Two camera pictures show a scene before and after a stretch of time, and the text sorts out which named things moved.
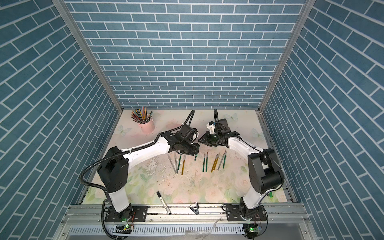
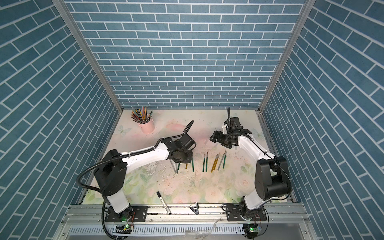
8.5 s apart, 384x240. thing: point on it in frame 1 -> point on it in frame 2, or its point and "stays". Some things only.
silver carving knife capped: (221, 161) stays
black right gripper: (207, 139) -> (221, 134)
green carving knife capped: (204, 162) stays
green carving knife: (224, 159) stays
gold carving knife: (215, 165) stays
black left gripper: (194, 152) -> (189, 159)
